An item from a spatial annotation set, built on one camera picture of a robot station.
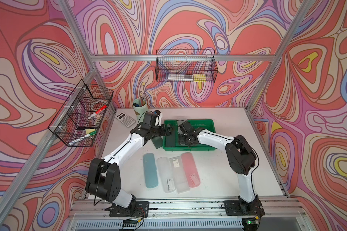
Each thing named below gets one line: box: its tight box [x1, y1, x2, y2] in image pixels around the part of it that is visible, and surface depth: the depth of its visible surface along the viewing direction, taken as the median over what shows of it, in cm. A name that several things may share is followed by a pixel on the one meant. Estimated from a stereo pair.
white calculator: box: [115, 112, 136, 128], surface depth 113 cm
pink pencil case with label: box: [181, 152, 201, 189], surface depth 88 cm
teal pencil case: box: [142, 152, 159, 189], surface depth 88 cm
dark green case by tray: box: [150, 136, 163, 149], surface depth 100 cm
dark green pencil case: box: [165, 126, 176, 148], surface depth 98 cm
